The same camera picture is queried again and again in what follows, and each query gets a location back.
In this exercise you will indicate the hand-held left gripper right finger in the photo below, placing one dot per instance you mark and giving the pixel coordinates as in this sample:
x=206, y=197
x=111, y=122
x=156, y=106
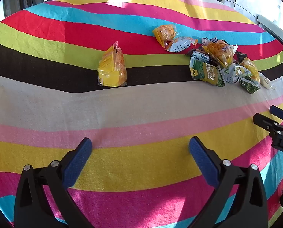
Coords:
x=203, y=161

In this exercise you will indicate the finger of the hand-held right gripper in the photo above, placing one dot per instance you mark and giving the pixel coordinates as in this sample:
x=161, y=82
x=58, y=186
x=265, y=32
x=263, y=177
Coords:
x=262, y=121
x=280, y=112

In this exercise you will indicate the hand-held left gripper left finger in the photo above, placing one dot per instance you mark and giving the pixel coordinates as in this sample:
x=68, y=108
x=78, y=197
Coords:
x=77, y=161

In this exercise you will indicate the green pea packet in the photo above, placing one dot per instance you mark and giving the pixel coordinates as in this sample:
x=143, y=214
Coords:
x=204, y=72
x=249, y=84

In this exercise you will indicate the white green snack packet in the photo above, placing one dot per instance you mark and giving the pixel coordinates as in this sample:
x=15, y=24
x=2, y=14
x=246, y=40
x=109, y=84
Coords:
x=232, y=73

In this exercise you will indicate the orange cake packet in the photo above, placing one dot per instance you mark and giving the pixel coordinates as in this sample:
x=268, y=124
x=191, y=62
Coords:
x=164, y=33

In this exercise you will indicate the yellow snack packet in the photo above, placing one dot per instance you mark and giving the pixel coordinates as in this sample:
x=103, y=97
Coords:
x=250, y=67

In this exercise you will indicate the black snack packet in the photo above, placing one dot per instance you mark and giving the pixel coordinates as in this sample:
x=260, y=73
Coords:
x=241, y=56

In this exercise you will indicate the orange bread packet blue label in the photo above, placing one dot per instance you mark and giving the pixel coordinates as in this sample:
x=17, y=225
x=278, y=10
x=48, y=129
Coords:
x=218, y=49

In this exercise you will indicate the striped colourful tablecloth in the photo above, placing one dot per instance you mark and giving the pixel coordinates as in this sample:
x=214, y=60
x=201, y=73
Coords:
x=141, y=104

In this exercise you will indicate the blue white candy packet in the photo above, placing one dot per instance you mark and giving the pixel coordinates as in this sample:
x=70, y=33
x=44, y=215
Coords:
x=205, y=40
x=202, y=57

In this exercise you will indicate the grey counter ledge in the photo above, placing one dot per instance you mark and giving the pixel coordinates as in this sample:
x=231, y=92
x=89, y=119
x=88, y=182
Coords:
x=267, y=23

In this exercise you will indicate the large yellow cake packet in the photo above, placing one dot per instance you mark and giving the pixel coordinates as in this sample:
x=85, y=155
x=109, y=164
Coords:
x=111, y=68

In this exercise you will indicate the white blue snack packet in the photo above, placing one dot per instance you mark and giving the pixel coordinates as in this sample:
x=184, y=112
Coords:
x=180, y=44

